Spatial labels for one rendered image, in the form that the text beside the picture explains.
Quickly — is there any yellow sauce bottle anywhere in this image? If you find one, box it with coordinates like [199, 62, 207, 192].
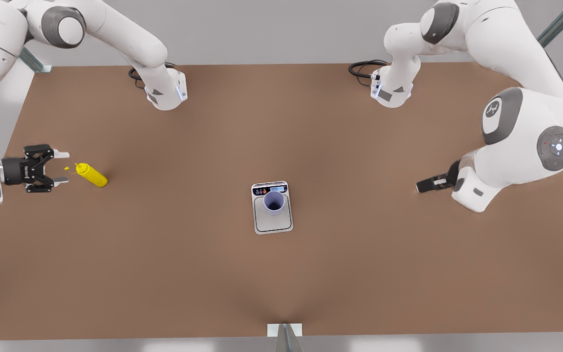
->
[65, 162, 108, 188]

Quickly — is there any lavender cup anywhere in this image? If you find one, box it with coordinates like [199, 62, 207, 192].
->
[263, 191, 286, 217]

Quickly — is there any grey digital kitchen scale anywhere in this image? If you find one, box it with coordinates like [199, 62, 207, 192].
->
[251, 181, 294, 235]

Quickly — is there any black cable loop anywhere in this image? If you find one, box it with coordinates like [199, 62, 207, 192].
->
[128, 62, 176, 89]
[348, 60, 390, 87]

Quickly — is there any silver frame post with foot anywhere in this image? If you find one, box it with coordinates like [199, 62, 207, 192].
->
[267, 323, 303, 352]

